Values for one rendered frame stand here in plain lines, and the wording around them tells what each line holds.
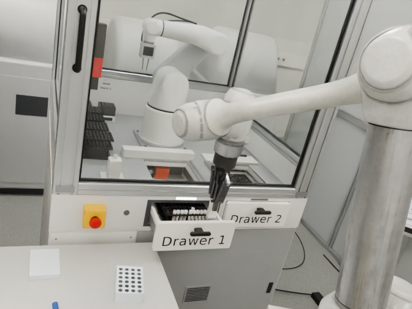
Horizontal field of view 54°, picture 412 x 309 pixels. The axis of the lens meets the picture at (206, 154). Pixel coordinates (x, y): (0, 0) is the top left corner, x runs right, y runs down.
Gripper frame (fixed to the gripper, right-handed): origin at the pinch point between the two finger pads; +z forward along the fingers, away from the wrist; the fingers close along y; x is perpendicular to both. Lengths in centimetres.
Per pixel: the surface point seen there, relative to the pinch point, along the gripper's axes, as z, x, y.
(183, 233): 10.7, 7.8, 1.3
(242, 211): 10.0, -20.9, 14.7
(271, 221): 15.0, -36.2, 14.7
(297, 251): 99, -134, 101
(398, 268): 25, -91, -7
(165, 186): 0.5, 12.1, 16.2
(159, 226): 7.6, 17.1, 1.3
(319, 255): 99, -150, 94
